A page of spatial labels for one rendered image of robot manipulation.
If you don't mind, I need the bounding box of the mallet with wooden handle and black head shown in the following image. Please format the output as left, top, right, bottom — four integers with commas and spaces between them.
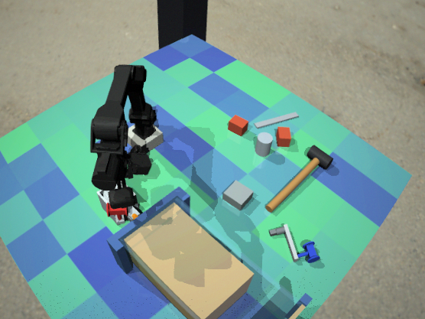
265, 145, 333, 213

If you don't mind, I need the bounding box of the orange-red block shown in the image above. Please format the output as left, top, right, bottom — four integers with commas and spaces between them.
277, 127, 291, 147
228, 115, 249, 136

